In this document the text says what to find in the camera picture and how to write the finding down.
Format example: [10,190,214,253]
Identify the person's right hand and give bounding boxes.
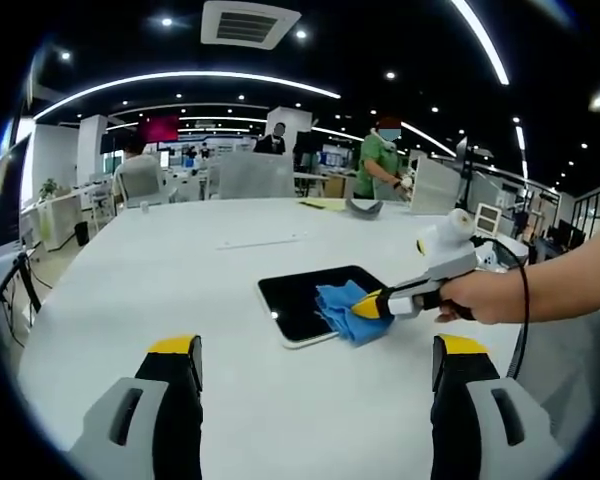
[434,267,532,327]

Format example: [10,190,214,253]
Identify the yellow paper sheet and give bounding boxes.
[298,198,347,214]

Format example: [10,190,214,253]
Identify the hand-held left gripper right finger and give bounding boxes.
[428,333,566,480]

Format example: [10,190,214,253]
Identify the straight ceiling light strip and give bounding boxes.
[448,0,510,86]

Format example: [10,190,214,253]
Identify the person's grey clothing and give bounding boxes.
[522,307,600,444]

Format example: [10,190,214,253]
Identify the grey mesh divider panel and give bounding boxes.
[218,150,297,202]

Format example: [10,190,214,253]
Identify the white office chair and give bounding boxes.
[113,158,167,207]

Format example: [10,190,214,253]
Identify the black laptop stand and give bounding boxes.
[0,249,45,347]

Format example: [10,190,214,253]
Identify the ceiling air conditioner unit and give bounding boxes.
[200,0,302,50]

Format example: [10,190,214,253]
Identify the red wall screen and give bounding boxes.
[138,115,180,144]

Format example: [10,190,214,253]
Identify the blue cleaning cloth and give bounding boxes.
[313,278,397,349]

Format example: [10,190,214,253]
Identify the small white box appliance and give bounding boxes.
[474,203,503,237]

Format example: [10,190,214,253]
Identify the white divider panel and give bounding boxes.
[409,155,464,217]

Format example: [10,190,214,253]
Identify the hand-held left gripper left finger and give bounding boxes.
[67,333,205,480]

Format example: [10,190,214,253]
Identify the grey curved headset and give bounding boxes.
[344,196,385,222]

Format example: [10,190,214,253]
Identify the black tripod stand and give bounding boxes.
[455,135,495,212]

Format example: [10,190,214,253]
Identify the long curved ceiling light strip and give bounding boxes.
[32,69,342,122]

